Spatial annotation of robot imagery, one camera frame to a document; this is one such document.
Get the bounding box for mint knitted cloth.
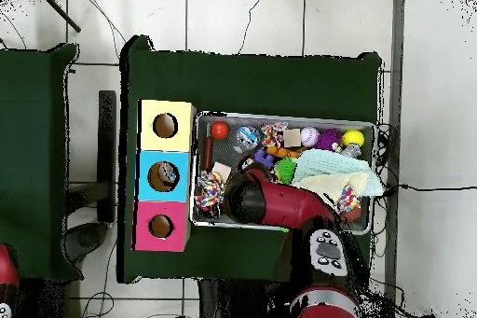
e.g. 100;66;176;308
293;149;374;184

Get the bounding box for cream knitted cloth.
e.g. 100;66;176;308
293;172;386;201

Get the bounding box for multicoloured patterned cloth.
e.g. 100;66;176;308
336;186;362;214

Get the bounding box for clear shallow mesh bin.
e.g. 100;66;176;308
189;112;378;237

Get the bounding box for wooden box with three holes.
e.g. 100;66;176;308
133;99;198;253

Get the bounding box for red maraca rattle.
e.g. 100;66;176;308
202;120;231;174

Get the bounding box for dark green tablecloth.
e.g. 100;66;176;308
118;34;383;293

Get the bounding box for white baseball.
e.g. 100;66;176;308
300;127;321;148

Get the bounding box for purple monster toy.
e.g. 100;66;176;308
318;128;344;153

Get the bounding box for yellow ball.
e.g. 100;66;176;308
342;130;366;149

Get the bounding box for black panel stand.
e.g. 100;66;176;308
96;90;119;224

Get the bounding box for grey round stand base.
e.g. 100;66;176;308
65;220;110;261

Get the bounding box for dark green side cloth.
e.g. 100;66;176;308
0;41;82;283

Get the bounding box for black rod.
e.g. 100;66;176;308
33;0;83;35

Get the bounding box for multicoloured rope toy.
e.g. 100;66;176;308
195;171;226;214

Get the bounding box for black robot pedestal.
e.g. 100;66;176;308
198;280;289;318

